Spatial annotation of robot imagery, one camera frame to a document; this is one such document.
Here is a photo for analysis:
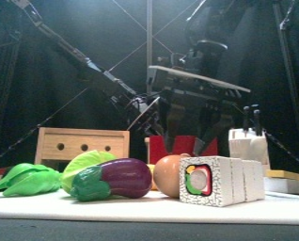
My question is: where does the red topped sushi piece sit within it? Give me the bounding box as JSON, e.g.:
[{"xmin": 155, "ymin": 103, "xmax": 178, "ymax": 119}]
[{"xmin": 0, "ymin": 167, "xmax": 11, "ymax": 190}]

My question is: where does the thin diagonal brace wire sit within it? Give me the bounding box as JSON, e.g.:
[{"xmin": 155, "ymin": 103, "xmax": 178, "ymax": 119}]
[
  {"xmin": 110, "ymin": 0, "xmax": 176, "ymax": 55},
  {"xmin": 0, "ymin": 0, "xmax": 207, "ymax": 167}
]

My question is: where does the yellow toy corn cob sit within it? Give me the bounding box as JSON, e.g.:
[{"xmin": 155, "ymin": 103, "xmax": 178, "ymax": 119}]
[{"xmin": 147, "ymin": 163, "xmax": 159, "ymax": 191}]

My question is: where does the yellow topped sushi piece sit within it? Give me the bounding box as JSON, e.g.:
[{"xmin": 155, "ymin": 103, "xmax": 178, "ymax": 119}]
[{"xmin": 263, "ymin": 169, "xmax": 299, "ymax": 196}]

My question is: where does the wooden slot box red front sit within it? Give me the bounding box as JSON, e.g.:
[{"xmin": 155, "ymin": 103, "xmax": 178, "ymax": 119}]
[{"xmin": 143, "ymin": 135, "xmax": 220, "ymax": 166}]

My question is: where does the grey vertical frame pole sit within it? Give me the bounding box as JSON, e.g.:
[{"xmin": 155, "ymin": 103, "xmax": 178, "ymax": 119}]
[{"xmin": 146, "ymin": 0, "xmax": 155, "ymax": 95}]

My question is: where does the white cutting board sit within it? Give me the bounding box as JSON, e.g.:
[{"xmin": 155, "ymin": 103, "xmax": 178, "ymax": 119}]
[{"xmin": 0, "ymin": 187, "xmax": 299, "ymax": 226}]

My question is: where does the glossy green leaf vegetable toy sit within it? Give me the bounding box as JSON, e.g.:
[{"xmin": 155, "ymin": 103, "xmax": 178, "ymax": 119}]
[{"xmin": 0, "ymin": 162, "xmax": 64, "ymax": 198}]

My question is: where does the wooden box with round holes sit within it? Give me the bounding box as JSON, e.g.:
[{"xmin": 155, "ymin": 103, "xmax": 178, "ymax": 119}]
[{"xmin": 32, "ymin": 126, "xmax": 132, "ymax": 172}]

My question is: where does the light green corn husk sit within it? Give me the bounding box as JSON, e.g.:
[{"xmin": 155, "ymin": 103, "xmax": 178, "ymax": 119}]
[{"xmin": 60, "ymin": 150, "xmax": 119, "ymax": 195}]

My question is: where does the black-handled toy knife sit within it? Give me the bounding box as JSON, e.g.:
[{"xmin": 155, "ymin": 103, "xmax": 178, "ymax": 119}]
[
  {"xmin": 242, "ymin": 105, "xmax": 251, "ymax": 137},
  {"xmin": 251, "ymin": 104, "xmax": 263, "ymax": 137}
]

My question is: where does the purple toy eggplant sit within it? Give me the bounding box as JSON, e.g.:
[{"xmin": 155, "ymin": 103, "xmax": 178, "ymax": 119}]
[{"xmin": 69, "ymin": 157, "xmax": 155, "ymax": 202}]

